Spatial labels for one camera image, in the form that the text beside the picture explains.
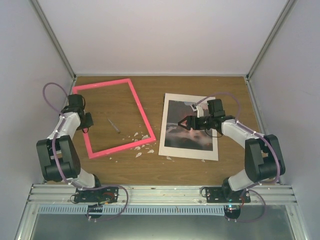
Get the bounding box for pink picture frame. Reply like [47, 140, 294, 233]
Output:
[72, 78, 155, 159]

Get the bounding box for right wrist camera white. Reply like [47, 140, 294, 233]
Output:
[191, 104, 204, 118]

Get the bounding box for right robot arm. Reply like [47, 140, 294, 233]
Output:
[178, 99, 286, 203]

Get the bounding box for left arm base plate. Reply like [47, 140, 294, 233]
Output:
[70, 186, 119, 205]

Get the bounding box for white debris pile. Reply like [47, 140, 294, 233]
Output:
[121, 131, 156, 158]

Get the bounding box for small screwdriver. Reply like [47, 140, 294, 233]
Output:
[107, 118, 121, 134]

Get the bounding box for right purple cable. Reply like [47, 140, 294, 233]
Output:
[193, 91, 281, 186]

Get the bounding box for aluminium front rail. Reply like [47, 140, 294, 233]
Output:
[27, 184, 298, 206]

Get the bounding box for grey slotted cable duct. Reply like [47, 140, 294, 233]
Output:
[38, 204, 225, 216]

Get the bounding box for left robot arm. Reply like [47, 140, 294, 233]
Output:
[36, 94, 103, 202]

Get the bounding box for sunset photo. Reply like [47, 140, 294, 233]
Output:
[164, 100, 213, 151]

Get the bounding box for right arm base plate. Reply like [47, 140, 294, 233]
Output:
[200, 186, 251, 204]

